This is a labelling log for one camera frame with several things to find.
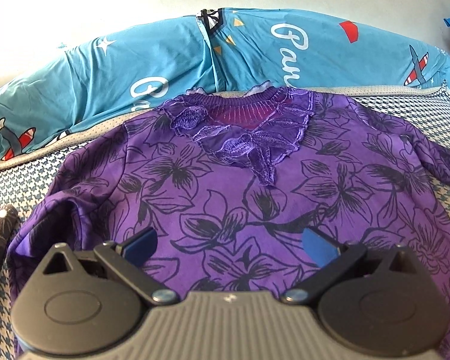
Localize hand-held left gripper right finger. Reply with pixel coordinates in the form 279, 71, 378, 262
279, 227, 432, 304

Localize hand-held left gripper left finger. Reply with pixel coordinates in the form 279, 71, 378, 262
41, 227, 181, 304

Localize purple floral top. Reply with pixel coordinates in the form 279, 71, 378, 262
5, 86, 450, 360

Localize dark floral garment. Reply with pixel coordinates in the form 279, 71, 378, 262
0, 204, 19, 282

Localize blue printed bolster pillows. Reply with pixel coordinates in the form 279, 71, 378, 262
0, 7, 450, 164

